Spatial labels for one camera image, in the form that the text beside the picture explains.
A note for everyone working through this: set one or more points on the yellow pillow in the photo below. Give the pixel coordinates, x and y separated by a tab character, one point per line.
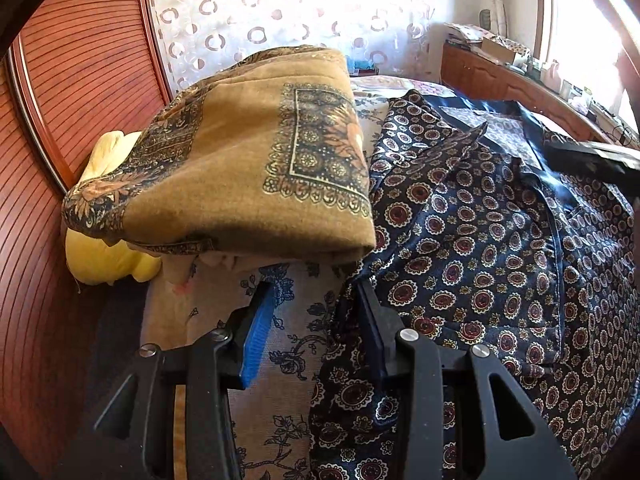
107	260

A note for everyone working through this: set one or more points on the bright window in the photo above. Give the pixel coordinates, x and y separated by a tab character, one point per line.
585	20

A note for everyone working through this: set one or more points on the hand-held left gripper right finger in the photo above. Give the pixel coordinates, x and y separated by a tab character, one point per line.
376	345

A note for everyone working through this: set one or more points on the white lace curtain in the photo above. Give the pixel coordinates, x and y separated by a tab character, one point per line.
300	5

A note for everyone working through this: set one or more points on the wooden sideboard cabinet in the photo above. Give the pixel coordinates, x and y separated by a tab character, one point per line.
480	75

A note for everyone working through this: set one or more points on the wooden headboard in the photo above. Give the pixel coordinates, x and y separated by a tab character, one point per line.
75	60

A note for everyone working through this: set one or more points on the navy medallion-print garment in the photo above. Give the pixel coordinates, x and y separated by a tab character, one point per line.
475	240

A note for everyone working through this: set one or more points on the brown patterned folded blanket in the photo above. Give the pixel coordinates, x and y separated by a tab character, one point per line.
225	160

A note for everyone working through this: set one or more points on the white blue-floral bed sheet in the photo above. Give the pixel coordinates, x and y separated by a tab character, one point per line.
295	320

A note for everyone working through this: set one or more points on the small clutter on cabinet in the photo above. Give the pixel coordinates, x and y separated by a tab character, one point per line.
575	90

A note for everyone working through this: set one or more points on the small blue object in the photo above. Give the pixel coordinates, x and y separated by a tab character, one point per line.
362	64

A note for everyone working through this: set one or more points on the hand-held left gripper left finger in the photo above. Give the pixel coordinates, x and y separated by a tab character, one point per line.
255	332

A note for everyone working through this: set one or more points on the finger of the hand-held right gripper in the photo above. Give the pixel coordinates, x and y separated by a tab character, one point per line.
590	160

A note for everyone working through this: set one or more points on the pink floral fleece blanket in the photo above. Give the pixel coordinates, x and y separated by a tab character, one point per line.
400	85

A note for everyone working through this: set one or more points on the cardboard box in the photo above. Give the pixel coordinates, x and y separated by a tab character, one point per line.
502	50

